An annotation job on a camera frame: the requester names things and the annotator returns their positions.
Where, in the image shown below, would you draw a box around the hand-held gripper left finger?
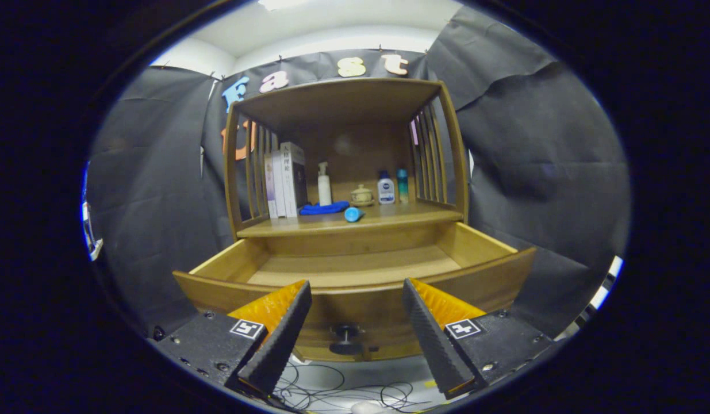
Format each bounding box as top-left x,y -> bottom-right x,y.
149,280 -> 313,397

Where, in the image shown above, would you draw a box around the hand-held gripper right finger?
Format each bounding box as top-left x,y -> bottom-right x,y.
402,278 -> 562,400

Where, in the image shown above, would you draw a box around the wooden drawer with black knob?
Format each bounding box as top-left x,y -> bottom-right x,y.
172,221 -> 538,363

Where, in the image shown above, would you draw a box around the wooden cabinet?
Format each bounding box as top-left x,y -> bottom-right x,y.
222,78 -> 470,239

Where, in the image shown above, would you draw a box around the blue cloth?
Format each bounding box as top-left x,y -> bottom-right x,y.
299,201 -> 351,216

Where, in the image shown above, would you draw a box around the pale purple book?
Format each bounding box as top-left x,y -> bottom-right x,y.
264,152 -> 279,219

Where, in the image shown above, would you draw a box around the thin white book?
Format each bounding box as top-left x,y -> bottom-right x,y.
271,149 -> 287,218

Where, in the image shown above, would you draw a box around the white pump bottle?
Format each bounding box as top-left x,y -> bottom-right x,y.
317,162 -> 333,206

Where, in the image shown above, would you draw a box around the white lotion bottle blue cap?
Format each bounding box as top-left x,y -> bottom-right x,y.
377,170 -> 396,205

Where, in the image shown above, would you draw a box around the black floor cables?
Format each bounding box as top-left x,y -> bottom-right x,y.
271,361 -> 436,413

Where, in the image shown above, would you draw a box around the white black frame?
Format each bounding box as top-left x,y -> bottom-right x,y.
562,256 -> 624,340

